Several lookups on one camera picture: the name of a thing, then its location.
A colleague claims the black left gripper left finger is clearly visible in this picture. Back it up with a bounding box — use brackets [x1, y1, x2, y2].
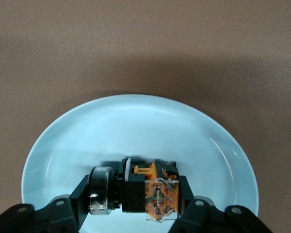
[0, 174, 93, 233]

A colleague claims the light blue round plate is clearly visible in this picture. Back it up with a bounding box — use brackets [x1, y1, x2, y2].
[21, 94, 259, 233]

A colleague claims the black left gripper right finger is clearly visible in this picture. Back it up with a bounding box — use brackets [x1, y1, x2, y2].
[169, 176, 274, 233]

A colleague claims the orange and black push-button switch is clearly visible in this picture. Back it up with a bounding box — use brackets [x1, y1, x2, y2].
[88, 157, 180, 223]

